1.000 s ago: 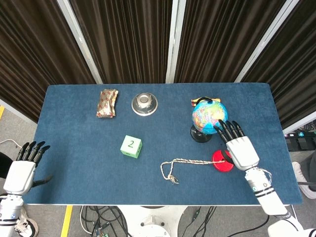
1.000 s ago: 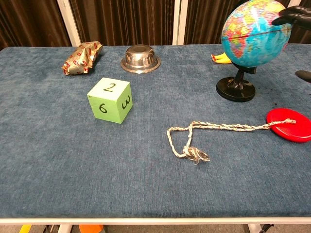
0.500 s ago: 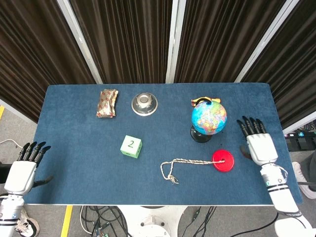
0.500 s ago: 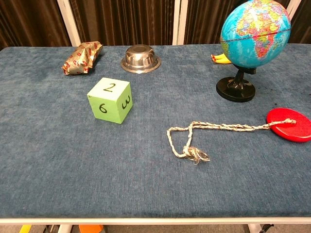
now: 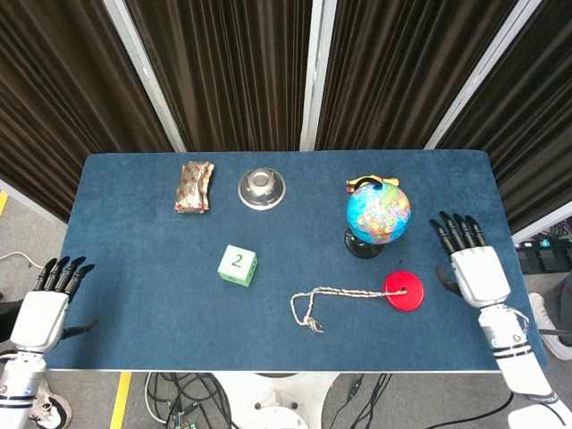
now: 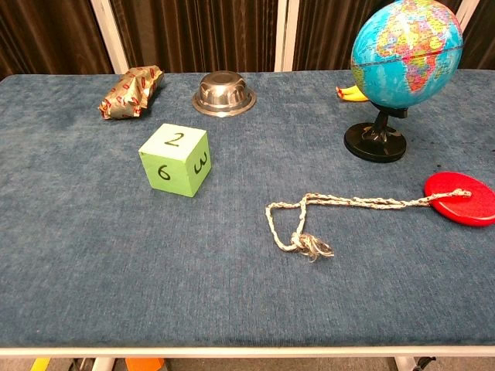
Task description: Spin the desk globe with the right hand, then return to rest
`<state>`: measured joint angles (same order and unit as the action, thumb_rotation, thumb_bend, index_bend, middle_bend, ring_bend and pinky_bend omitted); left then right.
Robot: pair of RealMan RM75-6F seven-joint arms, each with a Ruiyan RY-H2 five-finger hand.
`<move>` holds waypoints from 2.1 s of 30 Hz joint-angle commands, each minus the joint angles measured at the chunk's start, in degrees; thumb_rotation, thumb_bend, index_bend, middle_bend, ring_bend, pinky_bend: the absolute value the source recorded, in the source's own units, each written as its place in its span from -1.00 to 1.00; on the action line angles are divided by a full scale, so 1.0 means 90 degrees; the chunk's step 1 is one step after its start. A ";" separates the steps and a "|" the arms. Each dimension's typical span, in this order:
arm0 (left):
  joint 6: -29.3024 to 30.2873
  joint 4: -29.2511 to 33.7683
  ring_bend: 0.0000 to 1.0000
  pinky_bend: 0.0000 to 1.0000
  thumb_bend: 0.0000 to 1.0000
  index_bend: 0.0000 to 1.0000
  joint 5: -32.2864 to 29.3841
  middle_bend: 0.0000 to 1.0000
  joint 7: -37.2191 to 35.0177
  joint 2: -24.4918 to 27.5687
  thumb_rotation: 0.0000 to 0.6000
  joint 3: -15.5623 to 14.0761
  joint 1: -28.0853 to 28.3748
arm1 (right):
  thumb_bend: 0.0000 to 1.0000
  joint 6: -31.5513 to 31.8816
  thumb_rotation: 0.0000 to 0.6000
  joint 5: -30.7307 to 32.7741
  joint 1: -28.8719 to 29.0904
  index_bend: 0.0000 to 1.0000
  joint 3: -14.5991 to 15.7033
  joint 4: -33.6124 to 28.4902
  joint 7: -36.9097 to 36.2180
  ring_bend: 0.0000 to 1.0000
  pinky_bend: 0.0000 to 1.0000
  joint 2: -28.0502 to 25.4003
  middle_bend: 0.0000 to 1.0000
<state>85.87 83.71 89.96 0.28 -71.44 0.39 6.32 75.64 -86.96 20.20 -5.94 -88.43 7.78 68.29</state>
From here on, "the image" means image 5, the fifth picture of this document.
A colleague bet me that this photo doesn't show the dark brown curtain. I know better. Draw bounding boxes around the dark brown curtain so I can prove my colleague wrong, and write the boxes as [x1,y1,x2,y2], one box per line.
[124,0,314,153]
[435,0,572,233]
[0,0,175,224]
[315,0,519,151]

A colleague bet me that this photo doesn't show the braided beige rope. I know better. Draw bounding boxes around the braided beige rope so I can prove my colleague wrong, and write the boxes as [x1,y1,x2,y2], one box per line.
[290,287,408,335]

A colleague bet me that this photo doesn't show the black cable bundle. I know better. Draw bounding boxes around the black cable bundle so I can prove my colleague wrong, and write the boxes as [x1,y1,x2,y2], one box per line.
[145,373,236,429]

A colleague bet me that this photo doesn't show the stainless steel bowl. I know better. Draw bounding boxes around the stainless steel bowl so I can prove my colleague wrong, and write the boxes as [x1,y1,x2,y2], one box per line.
[237,166,288,210]

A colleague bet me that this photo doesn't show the white pink sneaker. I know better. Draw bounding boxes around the white pink sneaker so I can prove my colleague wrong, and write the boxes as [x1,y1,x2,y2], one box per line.
[527,292,572,362]

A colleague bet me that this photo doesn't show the white floor cable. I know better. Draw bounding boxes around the white floor cable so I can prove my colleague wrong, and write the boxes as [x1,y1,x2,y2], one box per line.
[0,250,46,269]

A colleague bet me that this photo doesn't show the black power strip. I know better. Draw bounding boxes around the black power strip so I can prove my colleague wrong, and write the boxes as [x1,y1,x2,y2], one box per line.
[513,238,572,274]

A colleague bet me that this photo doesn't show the red plastic disc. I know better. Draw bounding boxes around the red plastic disc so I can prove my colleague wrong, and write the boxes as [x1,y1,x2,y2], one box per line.
[383,269,425,312]

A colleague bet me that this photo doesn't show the black cable with switch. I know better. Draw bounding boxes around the black cable with switch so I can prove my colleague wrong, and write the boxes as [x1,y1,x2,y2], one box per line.
[328,373,392,429]

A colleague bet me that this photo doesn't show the green number die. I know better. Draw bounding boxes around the green number die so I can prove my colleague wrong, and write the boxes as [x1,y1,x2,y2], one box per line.
[217,244,258,288]

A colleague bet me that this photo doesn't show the white frame post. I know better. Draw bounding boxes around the white frame post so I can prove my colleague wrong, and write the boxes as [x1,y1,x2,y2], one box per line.
[424,0,549,150]
[102,0,187,153]
[299,0,339,152]

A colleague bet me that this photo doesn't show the blue felt table cover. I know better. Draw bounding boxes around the blue felt table cover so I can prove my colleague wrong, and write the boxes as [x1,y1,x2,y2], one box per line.
[44,149,549,372]

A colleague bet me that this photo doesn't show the small desk globe black stand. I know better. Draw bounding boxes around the small desk globe black stand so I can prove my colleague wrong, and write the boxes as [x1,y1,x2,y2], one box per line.
[343,177,412,259]

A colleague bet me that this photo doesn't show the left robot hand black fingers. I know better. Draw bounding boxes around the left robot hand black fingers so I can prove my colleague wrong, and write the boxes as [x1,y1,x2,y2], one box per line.
[8,256,99,354]

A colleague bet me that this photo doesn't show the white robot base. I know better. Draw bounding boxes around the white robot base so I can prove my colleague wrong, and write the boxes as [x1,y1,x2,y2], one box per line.
[214,371,341,429]

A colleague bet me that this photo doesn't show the yellow orange toy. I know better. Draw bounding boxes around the yellow orange toy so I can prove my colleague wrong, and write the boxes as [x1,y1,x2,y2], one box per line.
[346,176,400,193]

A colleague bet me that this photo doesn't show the yellow floor tape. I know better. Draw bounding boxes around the yellow floor tape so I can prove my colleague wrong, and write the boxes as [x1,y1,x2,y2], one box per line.
[109,371,133,429]

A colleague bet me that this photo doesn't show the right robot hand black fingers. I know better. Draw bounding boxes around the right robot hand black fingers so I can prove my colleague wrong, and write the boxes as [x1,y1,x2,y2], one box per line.
[428,211,512,309]

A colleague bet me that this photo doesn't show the grey trouser leg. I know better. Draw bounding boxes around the grey trouser leg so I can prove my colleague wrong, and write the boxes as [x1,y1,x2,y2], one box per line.
[538,276,572,348]

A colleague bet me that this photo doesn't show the white sneaker black stripes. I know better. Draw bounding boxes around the white sneaker black stripes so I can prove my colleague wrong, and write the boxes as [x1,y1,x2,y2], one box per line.
[29,379,73,429]

